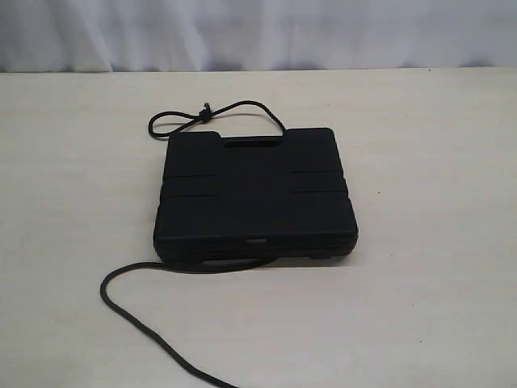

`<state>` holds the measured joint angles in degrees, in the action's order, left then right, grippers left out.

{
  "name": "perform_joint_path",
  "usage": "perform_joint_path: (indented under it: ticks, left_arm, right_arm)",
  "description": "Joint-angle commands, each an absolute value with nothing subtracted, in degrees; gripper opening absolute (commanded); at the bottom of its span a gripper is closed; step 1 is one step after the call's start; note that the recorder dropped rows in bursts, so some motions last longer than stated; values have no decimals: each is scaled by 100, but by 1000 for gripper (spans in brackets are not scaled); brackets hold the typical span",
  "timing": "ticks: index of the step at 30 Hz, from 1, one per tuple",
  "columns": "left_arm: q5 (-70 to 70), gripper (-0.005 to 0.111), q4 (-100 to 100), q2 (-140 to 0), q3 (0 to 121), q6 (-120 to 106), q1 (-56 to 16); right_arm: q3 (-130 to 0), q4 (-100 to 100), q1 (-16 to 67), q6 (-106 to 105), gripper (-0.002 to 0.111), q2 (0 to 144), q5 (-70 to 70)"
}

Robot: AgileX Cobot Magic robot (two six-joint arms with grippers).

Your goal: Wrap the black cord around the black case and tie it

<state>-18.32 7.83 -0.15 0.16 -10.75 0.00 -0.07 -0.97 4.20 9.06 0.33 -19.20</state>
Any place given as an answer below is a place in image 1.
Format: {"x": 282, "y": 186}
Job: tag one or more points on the black plastic carry case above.
{"x": 262, "y": 197}

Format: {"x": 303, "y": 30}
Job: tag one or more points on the white backdrop curtain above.
{"x": 110, "y": 36}

